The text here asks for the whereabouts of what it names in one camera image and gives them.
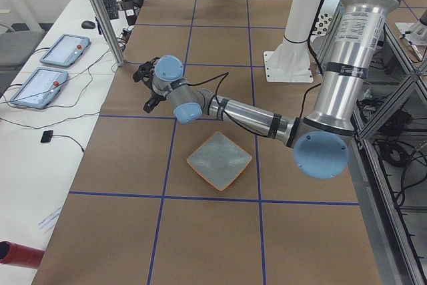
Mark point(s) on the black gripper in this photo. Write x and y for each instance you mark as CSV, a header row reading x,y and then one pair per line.
x,y
155,95

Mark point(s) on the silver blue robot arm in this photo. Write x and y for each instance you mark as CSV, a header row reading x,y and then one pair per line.
x,y
317,139

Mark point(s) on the grey square plate orange rim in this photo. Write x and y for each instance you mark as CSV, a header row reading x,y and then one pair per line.
x,y
219,161

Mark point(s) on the black keyboard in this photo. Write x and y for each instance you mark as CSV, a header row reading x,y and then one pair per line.
x,y
111,9

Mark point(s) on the far teach pendant tablet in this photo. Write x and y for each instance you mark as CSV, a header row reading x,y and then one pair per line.
x,y
66,50

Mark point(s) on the teach pendant tablet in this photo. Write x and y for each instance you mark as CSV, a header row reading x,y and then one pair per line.
x,y
66,50
40,88

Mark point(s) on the black computer mouse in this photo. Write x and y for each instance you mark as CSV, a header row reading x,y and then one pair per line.
x,y
87,24

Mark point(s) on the small black box device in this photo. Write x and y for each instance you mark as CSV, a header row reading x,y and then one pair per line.
x,y
46,136

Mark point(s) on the near teach pendant tablet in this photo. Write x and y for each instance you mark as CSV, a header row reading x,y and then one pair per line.
x,y
40,88

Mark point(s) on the red cylinder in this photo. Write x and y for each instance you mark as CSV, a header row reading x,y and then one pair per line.
x,y
19,255

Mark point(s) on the aluminium frame post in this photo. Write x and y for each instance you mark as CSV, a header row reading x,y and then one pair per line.
x,y
107,30

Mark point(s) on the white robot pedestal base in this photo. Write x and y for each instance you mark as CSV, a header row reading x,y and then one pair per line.
x,y
290,61

